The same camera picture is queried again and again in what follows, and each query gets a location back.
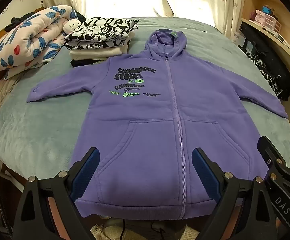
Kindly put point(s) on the wooden shelf unit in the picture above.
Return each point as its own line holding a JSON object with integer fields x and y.
{"x": 285, "y": 42}

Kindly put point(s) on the blue box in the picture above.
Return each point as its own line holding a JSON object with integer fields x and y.
{"x": 267, "y": 9}

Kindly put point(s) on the grey-blue bed blanket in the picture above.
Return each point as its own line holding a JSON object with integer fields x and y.
{"x": 47, "y": 130}

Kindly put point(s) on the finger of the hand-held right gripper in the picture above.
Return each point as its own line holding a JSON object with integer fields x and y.
{"x": 270, "y": 150}

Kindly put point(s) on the black and white printed garment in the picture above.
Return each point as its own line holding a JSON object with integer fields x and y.
{"x": 97, "y": 35}

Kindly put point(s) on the cream folded garment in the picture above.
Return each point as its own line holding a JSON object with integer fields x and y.
{"x": 95, "y": 53}

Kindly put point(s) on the white cardboard box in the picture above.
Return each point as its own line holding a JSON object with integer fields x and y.
{"x": 237, "y": 37}

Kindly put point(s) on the purple zip hoodie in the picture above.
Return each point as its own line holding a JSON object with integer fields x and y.
{"x": 147, "y": 130}

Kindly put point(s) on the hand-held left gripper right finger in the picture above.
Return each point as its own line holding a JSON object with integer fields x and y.
{"x": 205, "y": 175}

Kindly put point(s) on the dark clothing pile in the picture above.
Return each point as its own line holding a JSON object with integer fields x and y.
{"x": 17, "y": 21}

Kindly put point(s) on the floral quilt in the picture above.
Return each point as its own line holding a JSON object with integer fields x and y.
{"x": 30, "y": 42}

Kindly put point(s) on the stack of pink boxes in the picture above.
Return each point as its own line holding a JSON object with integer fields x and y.
{"x": 270, "y": 21}

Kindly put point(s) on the black folded garment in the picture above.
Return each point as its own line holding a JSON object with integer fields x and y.
{"x": 82, "y": 63}

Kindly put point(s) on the white cat plush toy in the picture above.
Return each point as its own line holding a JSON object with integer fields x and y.
{"x": 71, "y": 25}

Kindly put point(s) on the beige cloth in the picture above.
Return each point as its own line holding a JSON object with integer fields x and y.
{"x": 0, "y": 95}

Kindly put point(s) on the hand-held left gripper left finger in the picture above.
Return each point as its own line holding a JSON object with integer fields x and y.
{"x": 85, "y": 175}

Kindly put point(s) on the black and white patterned cloth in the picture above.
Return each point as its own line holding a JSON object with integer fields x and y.
{"x": 262, "y": 72}

